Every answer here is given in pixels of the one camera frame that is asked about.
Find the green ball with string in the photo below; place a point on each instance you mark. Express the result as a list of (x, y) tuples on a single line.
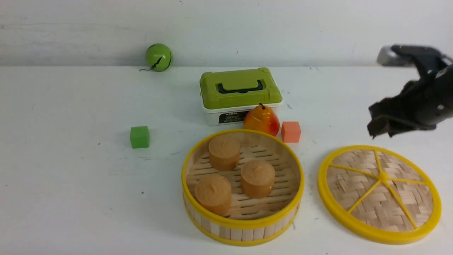
[(159, 57)]

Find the brown bun rear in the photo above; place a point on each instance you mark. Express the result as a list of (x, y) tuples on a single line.
[(224, 152)]

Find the yellow woven bamboo steamer lid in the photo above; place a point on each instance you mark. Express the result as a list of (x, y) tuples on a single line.
[(379, 195)]

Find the yellow bamboo steamer basket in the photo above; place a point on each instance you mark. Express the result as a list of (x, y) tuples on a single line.
[(249, 221)]

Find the green and white lunch box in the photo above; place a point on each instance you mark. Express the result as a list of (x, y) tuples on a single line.
[(228, 96)]

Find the brown bun front left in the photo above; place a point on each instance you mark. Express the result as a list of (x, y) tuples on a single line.
[(214, 193)]

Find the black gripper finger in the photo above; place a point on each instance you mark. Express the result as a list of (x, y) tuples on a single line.
[(431, 63)]

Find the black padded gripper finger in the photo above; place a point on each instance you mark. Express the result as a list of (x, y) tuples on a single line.
[(392, 116)]

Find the brown bun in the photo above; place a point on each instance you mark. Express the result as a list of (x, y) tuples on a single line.
[(257, 179), (224, 152), (214, 193)]

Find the green foam cube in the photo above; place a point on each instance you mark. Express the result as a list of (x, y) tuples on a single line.
[(139, 137)]

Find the brown bun right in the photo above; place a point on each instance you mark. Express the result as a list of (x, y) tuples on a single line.
[(257, 179)]

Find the orange foam cube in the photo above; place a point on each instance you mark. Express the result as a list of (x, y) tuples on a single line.
[(291, 131)]

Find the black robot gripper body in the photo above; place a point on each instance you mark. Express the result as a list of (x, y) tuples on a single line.
[(440, 96)]

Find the orange red toy pear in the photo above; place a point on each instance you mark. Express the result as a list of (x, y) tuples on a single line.
[(262, 119)]

